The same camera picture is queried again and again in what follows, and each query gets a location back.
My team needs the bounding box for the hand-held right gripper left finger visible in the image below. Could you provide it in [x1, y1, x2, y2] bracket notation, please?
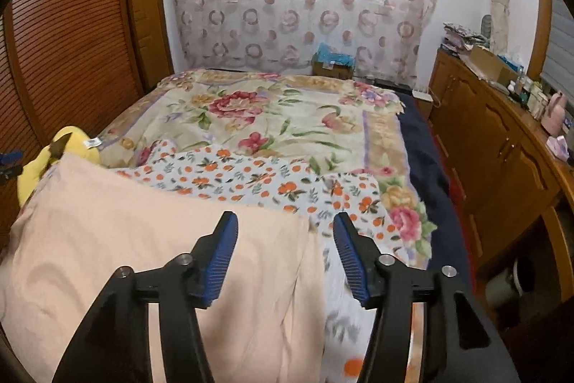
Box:
[51, 211, 238, 383]

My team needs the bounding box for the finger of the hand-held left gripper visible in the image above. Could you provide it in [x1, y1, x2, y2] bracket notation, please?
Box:
[0, 150, 24, 180]

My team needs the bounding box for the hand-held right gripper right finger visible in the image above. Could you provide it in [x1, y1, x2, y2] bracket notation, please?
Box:
[333, 211, 521, 383]

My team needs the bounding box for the pink printed t-shirt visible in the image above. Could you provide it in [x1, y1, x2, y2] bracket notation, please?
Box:
[0, 152, 329, 383]

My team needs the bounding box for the stack of folded clothes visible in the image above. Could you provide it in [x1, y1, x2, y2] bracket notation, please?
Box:
[442, 22, 488, 54]

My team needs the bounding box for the yellow plush toy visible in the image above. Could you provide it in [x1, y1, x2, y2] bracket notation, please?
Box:
[17, 125, 103, 207]

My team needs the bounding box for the navy bed sheet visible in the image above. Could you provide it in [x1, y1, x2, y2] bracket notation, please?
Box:
[397, 89, 477, 286]

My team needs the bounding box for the wooden louvered wardrobe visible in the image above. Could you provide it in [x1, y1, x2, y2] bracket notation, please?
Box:
[0, 0, 174, 249]

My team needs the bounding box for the floral blanket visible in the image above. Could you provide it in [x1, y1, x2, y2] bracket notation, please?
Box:
[96, 69, 439, 268]

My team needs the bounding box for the long wooden cabinet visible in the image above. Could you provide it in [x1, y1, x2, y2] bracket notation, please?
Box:
[428, 48, 574, 304]

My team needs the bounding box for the small cardboard box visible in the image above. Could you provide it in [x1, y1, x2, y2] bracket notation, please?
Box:
[311, 55, 355, 81]

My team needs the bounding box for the pink tissue pack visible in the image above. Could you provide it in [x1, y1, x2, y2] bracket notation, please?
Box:
[546, 136, 571, 162]

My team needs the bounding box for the open cardboard box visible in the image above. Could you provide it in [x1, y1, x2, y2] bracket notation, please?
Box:
[462, 44, 519, 84]

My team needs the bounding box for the pink bottle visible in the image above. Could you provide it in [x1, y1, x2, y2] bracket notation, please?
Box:
[540, 91, 568, 133]

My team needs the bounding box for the grey striped window blind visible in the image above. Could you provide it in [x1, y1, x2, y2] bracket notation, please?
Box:
[540, 0, 574, 97]

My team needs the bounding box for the wooden window frame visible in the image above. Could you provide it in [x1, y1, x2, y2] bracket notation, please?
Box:
[527, 0, 555, 81]

